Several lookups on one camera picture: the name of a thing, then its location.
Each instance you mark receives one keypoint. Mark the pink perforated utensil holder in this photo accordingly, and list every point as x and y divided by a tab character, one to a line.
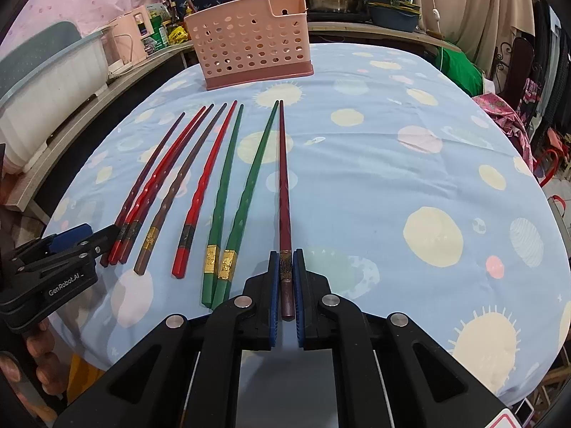
243	41

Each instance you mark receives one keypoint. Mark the green chopstick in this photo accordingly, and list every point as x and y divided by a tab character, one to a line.
226	273
212	255

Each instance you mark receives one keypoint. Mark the white dish rack bin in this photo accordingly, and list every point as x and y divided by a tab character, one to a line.
39	103

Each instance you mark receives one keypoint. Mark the yellow snack packet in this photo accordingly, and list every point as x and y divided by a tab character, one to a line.
177	36

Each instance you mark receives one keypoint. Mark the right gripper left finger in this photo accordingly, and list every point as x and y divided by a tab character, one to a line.
273	272

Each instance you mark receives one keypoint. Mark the beige curtain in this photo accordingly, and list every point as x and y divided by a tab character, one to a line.
478	27

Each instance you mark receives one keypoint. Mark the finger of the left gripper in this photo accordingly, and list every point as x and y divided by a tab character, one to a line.
70	238
98	240

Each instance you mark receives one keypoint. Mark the red chopstick dark band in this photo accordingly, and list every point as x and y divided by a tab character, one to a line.
156	187

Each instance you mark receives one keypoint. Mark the bright red chopstick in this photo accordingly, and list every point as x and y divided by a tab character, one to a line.
185	242

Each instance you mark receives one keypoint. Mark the dark maroon chopstick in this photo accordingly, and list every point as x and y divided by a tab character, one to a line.
286	275

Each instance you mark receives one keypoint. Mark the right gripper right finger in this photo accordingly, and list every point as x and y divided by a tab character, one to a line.
298	294

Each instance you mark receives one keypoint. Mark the dark blue planter tray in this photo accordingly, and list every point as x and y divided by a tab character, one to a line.
398	15

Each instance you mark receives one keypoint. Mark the dark purple chopstick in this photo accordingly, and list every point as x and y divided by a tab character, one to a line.
128	203

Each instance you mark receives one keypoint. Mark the person's left hand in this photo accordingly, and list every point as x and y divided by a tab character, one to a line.
50	371

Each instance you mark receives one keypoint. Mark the green bag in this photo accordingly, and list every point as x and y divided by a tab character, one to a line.
457	67

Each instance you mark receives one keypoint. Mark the pink floral cloth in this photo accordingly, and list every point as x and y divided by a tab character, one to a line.
509	122

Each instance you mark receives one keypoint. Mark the green label bottle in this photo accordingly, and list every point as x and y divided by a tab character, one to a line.
158	40

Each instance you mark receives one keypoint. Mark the teal dish rack lid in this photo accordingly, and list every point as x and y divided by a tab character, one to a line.
32	53

